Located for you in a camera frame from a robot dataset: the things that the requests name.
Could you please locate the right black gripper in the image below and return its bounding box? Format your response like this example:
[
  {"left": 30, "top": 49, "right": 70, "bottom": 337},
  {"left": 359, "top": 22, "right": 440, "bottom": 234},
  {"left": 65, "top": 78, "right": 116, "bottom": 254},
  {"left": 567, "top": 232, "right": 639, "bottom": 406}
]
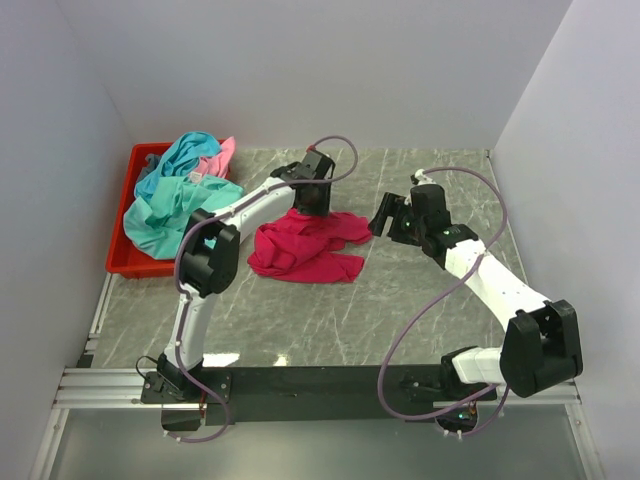
[{"left": 367, "top": 193, "right": 426, "bottom": 248}]

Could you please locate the pink t shirt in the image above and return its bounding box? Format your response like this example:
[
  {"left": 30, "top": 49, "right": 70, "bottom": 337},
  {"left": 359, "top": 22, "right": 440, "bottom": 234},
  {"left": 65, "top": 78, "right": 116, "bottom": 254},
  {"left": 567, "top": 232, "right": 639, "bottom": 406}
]
[{"left": 194, "top": 137, "right": 236, "bottom": 178}]

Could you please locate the aluminium rail frame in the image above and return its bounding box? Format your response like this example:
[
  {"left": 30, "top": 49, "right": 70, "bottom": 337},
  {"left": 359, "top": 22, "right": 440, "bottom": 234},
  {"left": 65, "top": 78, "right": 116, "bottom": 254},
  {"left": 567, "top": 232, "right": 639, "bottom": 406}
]
[{"left": 29, "top": 273, "right": 175, "bottom": 479}]

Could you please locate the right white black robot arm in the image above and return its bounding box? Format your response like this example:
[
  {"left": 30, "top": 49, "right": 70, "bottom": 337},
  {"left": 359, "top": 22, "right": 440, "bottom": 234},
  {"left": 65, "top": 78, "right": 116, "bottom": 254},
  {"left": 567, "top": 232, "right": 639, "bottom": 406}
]
[{"left": 369, "top": 182, "right": 583, "bottom": 399}]

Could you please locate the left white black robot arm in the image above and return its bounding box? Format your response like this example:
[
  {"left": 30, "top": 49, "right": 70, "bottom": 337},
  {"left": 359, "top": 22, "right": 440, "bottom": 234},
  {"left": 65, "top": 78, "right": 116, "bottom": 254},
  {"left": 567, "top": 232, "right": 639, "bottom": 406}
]
[{"left": 156, "top": 152, "right": 335, "bottom": 402}]

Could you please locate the magenta t shirt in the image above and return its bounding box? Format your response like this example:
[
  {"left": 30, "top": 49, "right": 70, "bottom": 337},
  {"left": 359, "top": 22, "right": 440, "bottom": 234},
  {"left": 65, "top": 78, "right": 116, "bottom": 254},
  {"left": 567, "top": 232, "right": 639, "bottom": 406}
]
[{"left": 247, "top": 209, "right": 372, "bottom": 284}]

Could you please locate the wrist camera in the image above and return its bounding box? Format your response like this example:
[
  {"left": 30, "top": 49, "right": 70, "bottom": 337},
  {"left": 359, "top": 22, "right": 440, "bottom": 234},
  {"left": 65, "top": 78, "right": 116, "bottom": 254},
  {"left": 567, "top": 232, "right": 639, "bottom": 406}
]
[
  {"left": 410, "top": 169, "right": 435, "bottom": 191},
  {"left": 270, "top": 149, "right": 335, "bottom": 183}
]

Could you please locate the light blue t shirt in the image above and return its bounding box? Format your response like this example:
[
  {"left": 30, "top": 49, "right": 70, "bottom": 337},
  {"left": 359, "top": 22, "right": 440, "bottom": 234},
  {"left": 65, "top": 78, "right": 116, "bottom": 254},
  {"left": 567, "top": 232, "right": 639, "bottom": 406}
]
[{"left": 133, "top": 131, "right": 220, "bottom": 200}]

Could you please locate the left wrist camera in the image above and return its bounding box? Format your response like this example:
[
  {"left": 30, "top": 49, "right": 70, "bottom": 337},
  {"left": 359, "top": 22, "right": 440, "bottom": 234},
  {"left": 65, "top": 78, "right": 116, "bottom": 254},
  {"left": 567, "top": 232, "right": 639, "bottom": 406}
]
[{"left": 270, "top": 149, "right": 335, "bottom": 183}]

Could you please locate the red plastic bin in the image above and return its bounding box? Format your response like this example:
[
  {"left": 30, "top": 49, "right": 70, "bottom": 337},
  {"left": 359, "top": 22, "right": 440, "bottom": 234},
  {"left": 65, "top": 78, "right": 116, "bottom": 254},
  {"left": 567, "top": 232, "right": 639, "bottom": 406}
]
[{"left": 106, "top": 141, "right": 204, "bottom": 278}]

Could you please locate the black base beam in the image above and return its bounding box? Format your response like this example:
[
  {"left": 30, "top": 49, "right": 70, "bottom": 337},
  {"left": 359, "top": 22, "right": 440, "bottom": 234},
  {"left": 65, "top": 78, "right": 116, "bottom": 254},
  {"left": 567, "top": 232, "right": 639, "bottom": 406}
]
[{"left": 141, "top": 365, "right": 484, "bottom": 431}]

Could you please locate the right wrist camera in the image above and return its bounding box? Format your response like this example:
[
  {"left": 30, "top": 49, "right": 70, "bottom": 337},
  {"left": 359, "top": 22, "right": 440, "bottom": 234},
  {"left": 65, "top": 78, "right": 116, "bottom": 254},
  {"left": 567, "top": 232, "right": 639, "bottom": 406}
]
[{"left": 410, "top": 169, "right": 435, "bottom": 191}]

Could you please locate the grey t shirt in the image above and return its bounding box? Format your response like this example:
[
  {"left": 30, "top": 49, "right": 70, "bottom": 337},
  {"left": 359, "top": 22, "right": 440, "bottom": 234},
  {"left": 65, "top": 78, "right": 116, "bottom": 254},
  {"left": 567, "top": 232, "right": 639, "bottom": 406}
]
[{"left": 137, "top": 154, "right": 162, "bottom": 182}]

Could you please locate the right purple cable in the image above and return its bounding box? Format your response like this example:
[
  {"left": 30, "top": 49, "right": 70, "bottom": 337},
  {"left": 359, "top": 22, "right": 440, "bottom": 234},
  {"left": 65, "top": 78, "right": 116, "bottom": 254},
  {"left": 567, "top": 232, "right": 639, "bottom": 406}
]
[{"left": 379, "top": 167, "right": 511, "bottom": 439}]

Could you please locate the teal green t shirt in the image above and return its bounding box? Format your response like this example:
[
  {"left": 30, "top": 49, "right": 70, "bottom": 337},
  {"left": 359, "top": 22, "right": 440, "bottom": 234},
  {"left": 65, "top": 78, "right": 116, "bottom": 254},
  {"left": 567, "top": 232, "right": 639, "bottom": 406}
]
[{"left": 123, "top": 175, "right": 245, "bottom": 260}]

